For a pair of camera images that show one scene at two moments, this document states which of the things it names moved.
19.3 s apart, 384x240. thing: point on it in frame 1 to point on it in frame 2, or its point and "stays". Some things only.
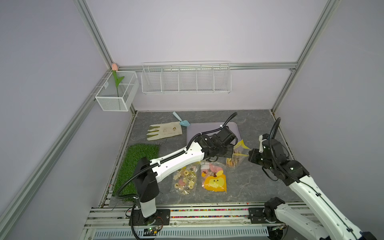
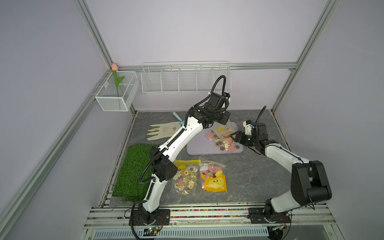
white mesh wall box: [119, 91] stays
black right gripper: [253, 153] to [238, 137]
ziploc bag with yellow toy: [213, 177] stays
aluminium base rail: [228, 220] stays
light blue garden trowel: [183, 122] stays
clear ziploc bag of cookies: [240, 151] to [223, 131]
